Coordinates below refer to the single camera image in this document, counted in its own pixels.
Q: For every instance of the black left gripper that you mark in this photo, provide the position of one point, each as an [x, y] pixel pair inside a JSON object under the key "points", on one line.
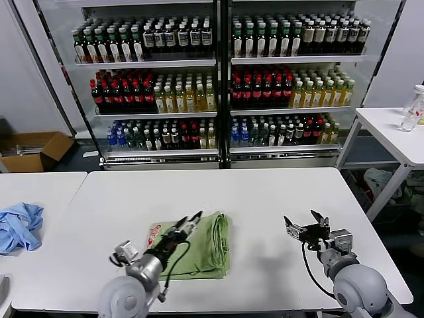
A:
{"points": [[169, 240]]}

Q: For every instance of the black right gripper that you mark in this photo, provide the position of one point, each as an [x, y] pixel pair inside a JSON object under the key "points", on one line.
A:
{"points": [[313, 235]]}

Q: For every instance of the light green shirt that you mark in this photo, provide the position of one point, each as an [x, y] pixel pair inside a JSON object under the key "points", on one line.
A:
{"points": [[212, 251]]}

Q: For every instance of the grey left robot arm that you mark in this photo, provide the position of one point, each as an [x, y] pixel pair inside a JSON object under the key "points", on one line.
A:
{"points": [[122, 298]]}

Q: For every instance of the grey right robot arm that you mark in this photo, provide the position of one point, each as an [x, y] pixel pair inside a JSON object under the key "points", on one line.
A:
{"points": [[357, 288]]}

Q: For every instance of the red cap cola bottle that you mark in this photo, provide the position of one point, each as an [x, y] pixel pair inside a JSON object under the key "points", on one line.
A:
{"points": [[288, 94], [128, 99], [268, 94], [149, 99], [308, 134], [117, 99], [317, 134], [247, 94], [139, 99], [237, 94], [194, 139], [96, 99], [107, 99], [185, 139], [258, 94], [278, 94]]}

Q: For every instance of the white cloth pile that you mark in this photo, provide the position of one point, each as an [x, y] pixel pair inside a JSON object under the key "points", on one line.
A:
{"points": [[377, 179]]}

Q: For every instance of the small dark white label bottle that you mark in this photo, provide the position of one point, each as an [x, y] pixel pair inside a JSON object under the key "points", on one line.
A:
{"points": [[282, 136], [299, 135], [158, 140], [149, 140], [290, 136], [272, 136], [166, 139], [176, 139]]}

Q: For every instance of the yellow tea bottle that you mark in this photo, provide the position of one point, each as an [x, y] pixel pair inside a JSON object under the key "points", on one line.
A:
{"points": [[170, 101], [326, 134], [180, 101], [335, 133], [338, 97], [328, 97], [298, 97], [160, 101], [190, 101], [348, 96], [308, 97], [211, 101], [203, 139], [201, 101], [212, 139], [318, 97]]}

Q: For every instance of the blue water bottle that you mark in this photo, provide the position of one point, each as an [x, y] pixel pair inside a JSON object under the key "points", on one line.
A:
{"points": [[235, 136], [120, 139], [244, 136], [110, 139]]}

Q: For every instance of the clear green water bottle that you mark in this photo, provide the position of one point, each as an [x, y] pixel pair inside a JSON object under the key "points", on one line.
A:
{"points": [[254, 136], [131, 139], [263, 136]]}

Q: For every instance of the grey green cloth pile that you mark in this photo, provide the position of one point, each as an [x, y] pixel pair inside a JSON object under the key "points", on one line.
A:
{"points": [[415, 189]]}

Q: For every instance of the small white flat object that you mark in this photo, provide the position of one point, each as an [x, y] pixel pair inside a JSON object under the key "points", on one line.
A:
{"points": [[90, 154]]}

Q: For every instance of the white side table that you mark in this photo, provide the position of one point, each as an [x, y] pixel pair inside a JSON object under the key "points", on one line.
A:
{"points": [[381, 122]]}

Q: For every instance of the beverage display cooler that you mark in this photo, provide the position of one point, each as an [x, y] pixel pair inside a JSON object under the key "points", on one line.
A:
{"points": [[223, 99]]}

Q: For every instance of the open cardboard box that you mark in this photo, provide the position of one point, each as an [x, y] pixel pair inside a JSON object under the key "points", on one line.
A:
{"points": [[56, 145]]}

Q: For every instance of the clear plastic bottle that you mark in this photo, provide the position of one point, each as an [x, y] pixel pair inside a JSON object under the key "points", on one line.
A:
{"points": [[412, 112]]}

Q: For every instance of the crumpled blue cloth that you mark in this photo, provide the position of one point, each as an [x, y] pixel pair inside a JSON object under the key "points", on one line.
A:
{"points": [[20, 228]]}

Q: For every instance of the glass cooler door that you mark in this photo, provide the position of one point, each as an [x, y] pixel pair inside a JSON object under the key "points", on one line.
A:
{"points": [[56, 66], [374, 66]]}

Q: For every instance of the metal rods bundle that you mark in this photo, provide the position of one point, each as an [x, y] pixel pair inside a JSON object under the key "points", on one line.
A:
{"points": [[28, 149]]}

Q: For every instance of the green cap dark drink bottle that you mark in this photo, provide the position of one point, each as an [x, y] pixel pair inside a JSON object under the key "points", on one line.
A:
{"points": [[250, 43], [113, 49], [238, 43], [125, 49], [77, 49], [297, 43], [285, 43], [273, 43], [88, 49], [101, 49], [261, 43], [137, 49]]}

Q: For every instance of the white cap dark tea bottle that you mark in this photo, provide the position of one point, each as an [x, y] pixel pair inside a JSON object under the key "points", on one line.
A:
{"points": [[195, 39], [309, 38], [207, 39], [159, 39], [343, 37], [183, 39], [149, 39], [366, 36], [332, 38], [354, 37], [170, 39], [321, 38]]}

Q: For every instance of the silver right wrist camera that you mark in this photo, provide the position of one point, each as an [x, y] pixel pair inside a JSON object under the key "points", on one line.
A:
{"points": [[341, 240]]}

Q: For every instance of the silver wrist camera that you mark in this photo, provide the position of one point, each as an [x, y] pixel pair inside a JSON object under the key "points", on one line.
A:
{"points": [[341, 240], [127, 251]]}

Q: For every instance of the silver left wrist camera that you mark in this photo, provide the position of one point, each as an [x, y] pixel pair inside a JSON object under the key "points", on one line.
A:
{"points": [[127, 251]]}

